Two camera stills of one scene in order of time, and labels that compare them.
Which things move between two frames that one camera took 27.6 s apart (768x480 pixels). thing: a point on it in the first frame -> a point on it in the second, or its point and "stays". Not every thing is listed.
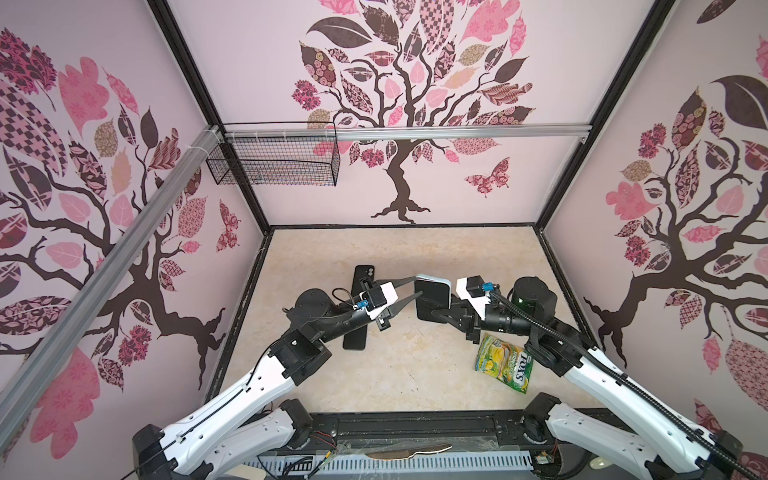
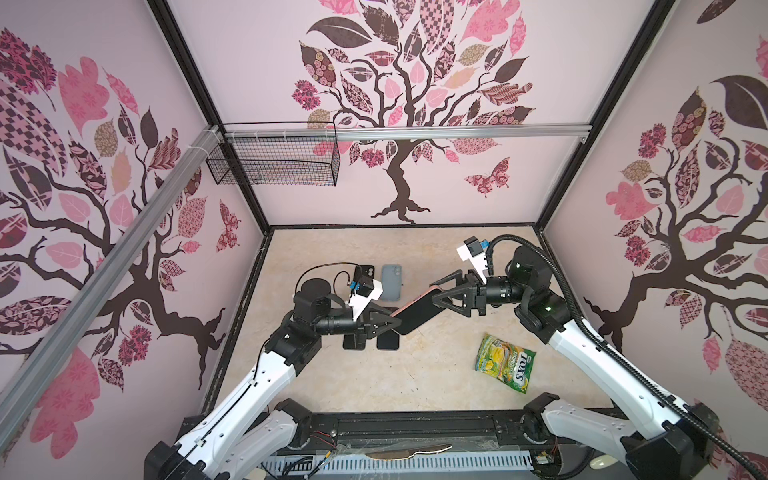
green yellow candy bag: (509, 364) stays
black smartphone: (355, 339) stays
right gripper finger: (460, 318) -> (455, 301)
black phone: (437, 295) -> (389, 340)
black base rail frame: (494, 432) stays
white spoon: (599, 463) stays
